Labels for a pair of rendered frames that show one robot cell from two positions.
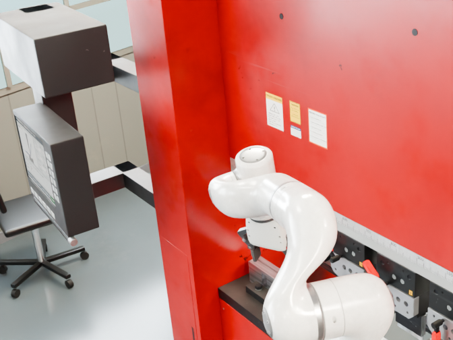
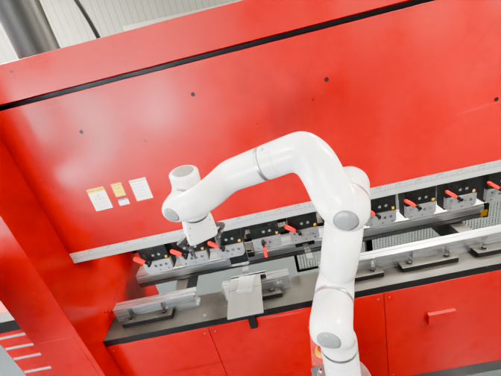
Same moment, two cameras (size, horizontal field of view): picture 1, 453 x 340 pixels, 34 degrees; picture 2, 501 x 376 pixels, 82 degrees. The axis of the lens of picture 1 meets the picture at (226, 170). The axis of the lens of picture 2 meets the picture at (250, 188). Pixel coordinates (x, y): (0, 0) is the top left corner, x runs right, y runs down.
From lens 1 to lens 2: 106 cm
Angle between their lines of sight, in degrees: 49
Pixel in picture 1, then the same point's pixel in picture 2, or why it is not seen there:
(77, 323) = not seen: outside the picture
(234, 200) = (208, 195)
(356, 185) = not seen: hidden behind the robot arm
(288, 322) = (365, 204)
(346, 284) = (350, 172)
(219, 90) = (40, 212)
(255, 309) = (139, 330)
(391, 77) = (186, 128)
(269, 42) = (76, 155)
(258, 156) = (188, 169)
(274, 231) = (209, 222)
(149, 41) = not seen: outside the picture
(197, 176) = (55, 277)
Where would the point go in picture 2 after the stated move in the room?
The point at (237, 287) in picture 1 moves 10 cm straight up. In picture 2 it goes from (115, 330) to (108, 318)
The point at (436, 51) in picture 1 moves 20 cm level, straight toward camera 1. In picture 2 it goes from (210, 98) to (240, 95)
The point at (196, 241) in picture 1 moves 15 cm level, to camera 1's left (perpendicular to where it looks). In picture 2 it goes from (76, 321) to (45, 347)
